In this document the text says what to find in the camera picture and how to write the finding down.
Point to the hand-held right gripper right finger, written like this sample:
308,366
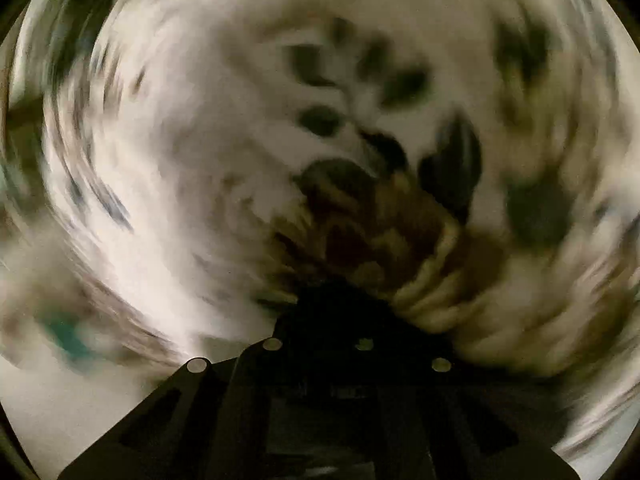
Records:
372,325

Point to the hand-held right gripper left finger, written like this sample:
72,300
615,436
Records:
300,332

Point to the floral checkered bedsheet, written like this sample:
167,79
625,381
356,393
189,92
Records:
200,160

